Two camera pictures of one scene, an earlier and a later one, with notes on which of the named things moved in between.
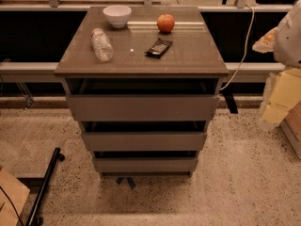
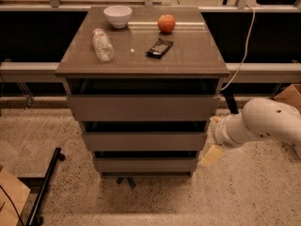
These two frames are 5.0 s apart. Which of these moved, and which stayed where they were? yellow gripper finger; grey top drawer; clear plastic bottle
Moved: yellow gripper finger
Stayed: grey top drawer; clear plastic bottle
